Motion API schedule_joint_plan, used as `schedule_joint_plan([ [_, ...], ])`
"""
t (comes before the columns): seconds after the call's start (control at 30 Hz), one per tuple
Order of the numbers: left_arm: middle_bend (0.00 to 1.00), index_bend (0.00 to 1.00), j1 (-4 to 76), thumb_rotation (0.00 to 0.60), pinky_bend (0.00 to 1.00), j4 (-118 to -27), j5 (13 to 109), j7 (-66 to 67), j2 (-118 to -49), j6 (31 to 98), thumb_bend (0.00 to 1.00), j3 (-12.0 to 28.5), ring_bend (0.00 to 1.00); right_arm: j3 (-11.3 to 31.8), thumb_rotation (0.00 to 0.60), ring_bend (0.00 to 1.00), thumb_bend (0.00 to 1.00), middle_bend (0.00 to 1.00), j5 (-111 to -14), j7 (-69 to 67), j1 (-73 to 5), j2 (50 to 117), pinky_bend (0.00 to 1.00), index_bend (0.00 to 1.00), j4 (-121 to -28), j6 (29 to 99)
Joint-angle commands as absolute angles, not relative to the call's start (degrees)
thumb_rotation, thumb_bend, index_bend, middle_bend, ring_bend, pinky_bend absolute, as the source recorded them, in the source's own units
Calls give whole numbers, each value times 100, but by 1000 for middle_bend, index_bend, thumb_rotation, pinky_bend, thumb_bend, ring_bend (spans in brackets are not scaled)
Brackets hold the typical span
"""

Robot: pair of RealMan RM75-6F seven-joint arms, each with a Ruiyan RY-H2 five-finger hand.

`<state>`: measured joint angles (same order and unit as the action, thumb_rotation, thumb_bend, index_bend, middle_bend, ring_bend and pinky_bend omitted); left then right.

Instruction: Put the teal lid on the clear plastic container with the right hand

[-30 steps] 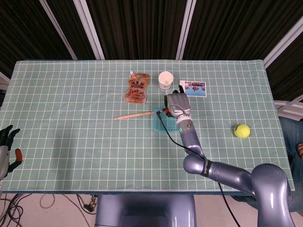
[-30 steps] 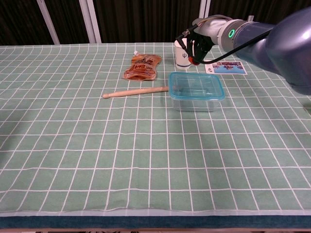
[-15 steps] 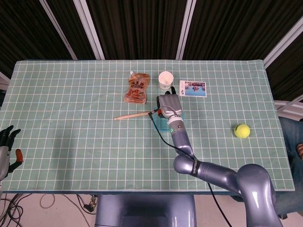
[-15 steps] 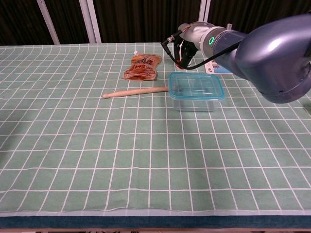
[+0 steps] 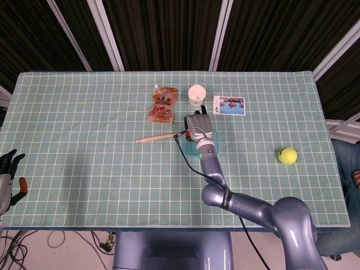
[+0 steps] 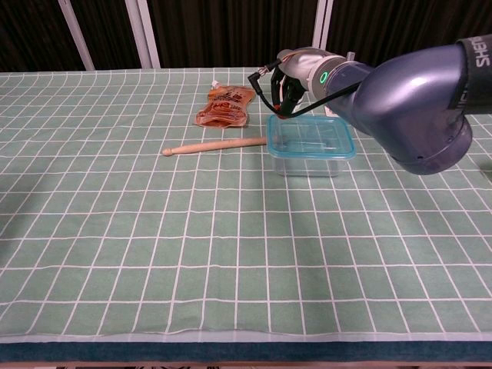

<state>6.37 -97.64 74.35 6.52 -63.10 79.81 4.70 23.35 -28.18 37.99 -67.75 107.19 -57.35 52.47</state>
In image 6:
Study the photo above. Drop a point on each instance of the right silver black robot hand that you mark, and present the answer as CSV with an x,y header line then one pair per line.
x,y
303,63

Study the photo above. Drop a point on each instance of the blue plastic lid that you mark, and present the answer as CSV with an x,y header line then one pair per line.
x,y
307,134

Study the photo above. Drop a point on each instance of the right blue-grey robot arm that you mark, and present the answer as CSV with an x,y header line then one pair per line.
x,y
403,100

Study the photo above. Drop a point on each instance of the clear plastic container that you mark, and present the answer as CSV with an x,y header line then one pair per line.
x,y
307,167

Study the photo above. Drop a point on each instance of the black pleated curtain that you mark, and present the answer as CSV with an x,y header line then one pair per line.
x,y
230,30

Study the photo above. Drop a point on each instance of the brown sauce pouch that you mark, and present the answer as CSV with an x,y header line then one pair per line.
x,y
225,107

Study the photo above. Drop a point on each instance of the wooden stick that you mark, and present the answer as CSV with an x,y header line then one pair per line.
x,y
215,145

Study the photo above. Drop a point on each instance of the green checkered tablecloth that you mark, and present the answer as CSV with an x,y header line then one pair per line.
x,y
115,230

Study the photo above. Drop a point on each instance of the thin white frame post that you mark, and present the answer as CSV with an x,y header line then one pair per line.
x,y
77,36

